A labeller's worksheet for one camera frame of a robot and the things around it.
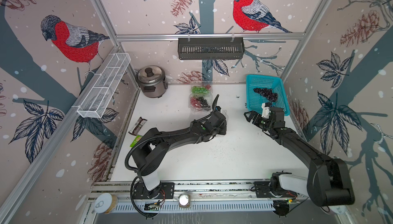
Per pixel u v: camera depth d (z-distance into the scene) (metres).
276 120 0.67
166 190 0.73
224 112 0.91
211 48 1.04
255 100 1.10
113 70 0.87
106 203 0.66
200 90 1.10
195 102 1.01
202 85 1.18
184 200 0.62
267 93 1.10
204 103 1.05
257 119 0.78
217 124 0.67
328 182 0.41
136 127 0.96
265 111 0.78
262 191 0.73
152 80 1.00
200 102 1.05
